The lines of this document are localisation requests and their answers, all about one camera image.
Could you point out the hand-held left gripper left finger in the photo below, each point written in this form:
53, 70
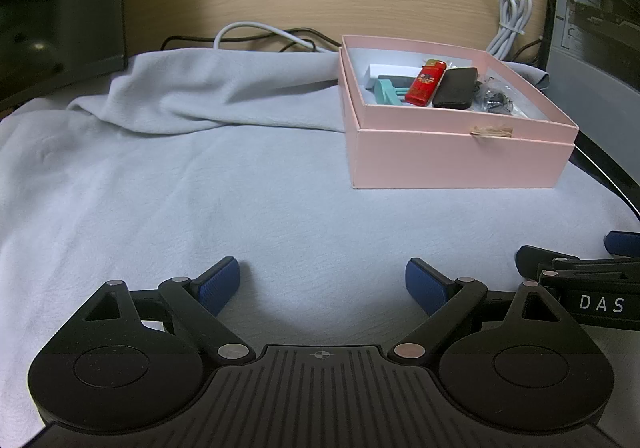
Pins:
220, 285

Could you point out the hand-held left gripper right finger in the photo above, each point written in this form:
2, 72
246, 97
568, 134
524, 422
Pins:
425, 285

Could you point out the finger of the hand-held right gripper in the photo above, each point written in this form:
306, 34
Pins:
545, 260
625, 243

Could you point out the pink cardboard box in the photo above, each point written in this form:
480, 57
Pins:
450, 158

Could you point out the clear plastic bag of parts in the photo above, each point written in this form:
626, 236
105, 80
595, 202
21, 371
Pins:
495, 95

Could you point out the black case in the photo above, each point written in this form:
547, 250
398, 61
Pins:
455, 88

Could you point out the teal plastic clamp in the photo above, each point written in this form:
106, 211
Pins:
384, 90

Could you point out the red lighter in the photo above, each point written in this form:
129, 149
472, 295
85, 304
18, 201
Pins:
424, 85

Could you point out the white socket adapter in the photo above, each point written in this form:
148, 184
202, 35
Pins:
395, 72

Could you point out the grey cloth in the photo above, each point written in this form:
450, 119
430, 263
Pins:
150, 203

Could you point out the grey computer case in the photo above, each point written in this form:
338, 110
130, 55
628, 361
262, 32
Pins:
600, 28

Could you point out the dark monitor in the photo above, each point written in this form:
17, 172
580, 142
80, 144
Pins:
60, 3

